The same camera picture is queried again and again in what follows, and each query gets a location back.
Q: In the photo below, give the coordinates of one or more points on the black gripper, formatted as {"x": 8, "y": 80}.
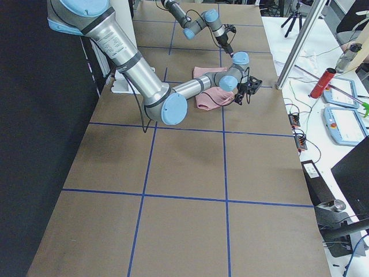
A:
{"x": 240, "y": 93}
{"x": 223, "y": 43}

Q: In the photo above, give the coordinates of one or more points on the pink Snoopy t-shirt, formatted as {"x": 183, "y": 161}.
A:
{"x": 213, "y": 97}

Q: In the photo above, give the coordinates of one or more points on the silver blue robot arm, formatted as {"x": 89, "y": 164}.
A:
{"x": 193, "y": 23}
{"x": 96, "y": 20}

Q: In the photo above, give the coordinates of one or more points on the orange connector block upper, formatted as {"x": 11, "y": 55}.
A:
{"x": 294, "y": 120}

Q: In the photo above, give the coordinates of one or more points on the orange connector block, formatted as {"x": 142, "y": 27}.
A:
{"x": 294, "y": 120}
{"x": 300, "y": 141}

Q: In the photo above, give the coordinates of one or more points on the orange connector block lower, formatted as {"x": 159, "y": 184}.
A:
{"x": 300, "y": 141}

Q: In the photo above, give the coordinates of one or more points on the red cylinder bottle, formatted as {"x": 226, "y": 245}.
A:
{"x": 322, "y": 83}

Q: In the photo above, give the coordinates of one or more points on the lower teach pendant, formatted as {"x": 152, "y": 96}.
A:
{"x": 344, "y": 126}

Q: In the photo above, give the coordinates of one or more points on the black box with label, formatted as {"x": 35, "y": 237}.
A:
{"x": 318, "y": 190}

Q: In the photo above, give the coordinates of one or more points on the black monitor corner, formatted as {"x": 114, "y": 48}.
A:
{"x": 351, "y": 174}

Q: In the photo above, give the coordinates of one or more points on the black clamp stand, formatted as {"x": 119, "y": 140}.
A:
{"x": 340, "y": 234}

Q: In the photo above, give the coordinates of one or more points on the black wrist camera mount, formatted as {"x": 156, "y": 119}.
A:
{"x": 230, "y": 28}
{"x": 253, "y": 85}

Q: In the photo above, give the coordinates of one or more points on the black camera tripod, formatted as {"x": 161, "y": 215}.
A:
{"x": 296, "y": 15}

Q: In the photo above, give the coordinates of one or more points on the aluminium frame post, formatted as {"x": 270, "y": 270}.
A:
{"x": 308, "y": 49}

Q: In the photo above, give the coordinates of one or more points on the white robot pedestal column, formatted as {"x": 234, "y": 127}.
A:
{"x": 124, "y": 19}

